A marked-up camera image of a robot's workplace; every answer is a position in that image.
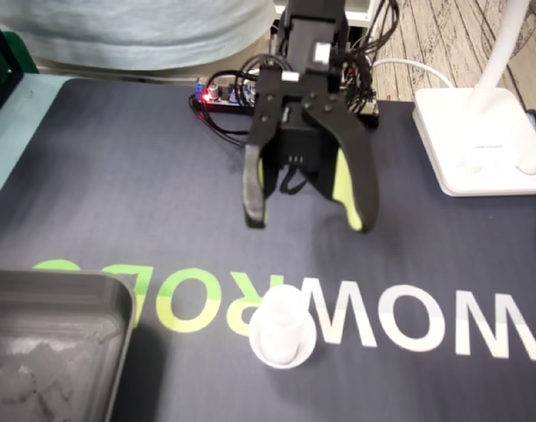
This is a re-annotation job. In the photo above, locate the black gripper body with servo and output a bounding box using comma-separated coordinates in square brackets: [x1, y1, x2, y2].
[249, 91, 336, 178]

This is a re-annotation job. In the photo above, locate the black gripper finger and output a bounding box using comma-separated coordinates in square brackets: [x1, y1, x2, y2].
[302, 90, 380, 233]

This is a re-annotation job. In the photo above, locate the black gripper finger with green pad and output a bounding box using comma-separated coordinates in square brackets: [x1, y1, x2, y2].
[243, 140, 270, 229]

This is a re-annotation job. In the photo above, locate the white plastic tube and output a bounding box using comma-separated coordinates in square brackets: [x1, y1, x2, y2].
[254, 284, 311, 365]

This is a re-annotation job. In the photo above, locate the blue circuit board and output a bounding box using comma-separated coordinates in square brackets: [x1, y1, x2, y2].
[192, 76, 258, 107]

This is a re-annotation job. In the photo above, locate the white desk lamp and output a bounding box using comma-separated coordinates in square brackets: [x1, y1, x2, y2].
[411, 0, 536, 198]

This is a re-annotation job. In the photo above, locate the dark mat with WOWROBO print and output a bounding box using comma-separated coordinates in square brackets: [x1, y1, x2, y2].
[0, 77, 536, 422]

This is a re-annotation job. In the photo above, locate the white furniture panel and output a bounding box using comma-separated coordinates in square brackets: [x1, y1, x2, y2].
[344, 0, 383, 27]

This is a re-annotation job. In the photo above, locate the person in teal shirt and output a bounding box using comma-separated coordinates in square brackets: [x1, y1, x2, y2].
[0, 0, 278, 83]

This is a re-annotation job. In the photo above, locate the black plastic tray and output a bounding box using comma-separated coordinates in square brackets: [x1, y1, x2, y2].
[0, 268, 136, 422]

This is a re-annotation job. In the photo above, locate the green object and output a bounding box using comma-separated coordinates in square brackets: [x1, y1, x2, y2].
[2, 33, 39, 75]

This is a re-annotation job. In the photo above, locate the black robot wire bundle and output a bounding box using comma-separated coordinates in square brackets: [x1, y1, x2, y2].
[188, 0, 402, 197]

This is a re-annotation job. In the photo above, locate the white cable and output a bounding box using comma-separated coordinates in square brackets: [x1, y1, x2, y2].
[370, 59, 454, 90]

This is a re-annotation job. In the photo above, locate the black frame structure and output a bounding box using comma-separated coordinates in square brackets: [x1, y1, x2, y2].
[0, 12, 24, 129]

